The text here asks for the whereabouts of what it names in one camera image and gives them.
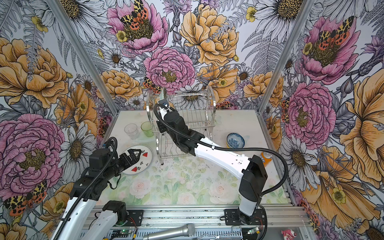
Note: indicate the pale green plate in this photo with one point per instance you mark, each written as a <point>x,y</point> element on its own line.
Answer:
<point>162,95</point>

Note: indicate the aluminium corner post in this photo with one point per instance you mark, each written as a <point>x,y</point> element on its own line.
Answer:
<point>60,14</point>
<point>292,38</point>

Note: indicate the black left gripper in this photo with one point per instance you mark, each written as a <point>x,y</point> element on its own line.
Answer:
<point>128,163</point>

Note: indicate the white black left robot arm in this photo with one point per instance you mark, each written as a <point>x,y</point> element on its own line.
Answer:
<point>78,208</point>

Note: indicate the blue white porcelain bowl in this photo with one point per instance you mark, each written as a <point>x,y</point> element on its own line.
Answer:
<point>235,141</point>

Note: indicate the silver microphone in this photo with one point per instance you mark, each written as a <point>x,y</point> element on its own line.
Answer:
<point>183,231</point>

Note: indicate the orange soda can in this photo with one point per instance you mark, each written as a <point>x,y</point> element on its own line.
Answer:
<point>266,158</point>

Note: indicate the green glass jar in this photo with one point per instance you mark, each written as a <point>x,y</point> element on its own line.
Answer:
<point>146,128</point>

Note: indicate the clear glass cup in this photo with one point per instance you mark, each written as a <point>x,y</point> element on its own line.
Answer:
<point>132,131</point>

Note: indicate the white watermelon pattern plate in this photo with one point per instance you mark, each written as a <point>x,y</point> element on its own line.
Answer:
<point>144,162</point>

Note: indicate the pink toy figure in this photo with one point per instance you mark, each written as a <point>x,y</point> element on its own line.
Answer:
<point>288,234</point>

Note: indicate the aluminium corner post left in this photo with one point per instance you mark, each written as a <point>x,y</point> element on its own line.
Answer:
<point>60,14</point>

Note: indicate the aluminium corner post right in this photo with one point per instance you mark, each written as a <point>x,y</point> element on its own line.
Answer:
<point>292,38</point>

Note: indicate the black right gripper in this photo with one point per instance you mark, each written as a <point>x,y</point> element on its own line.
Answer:
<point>162,123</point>

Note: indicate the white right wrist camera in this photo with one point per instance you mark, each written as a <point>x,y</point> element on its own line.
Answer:
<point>164,107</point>

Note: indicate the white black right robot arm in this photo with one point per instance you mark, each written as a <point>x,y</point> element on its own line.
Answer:
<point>250,171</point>

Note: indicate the chrome wire dish rack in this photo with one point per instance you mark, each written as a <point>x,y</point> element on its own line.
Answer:
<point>196,107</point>

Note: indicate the aluminium front rail frame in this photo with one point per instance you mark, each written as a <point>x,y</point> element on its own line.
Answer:
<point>221,222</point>

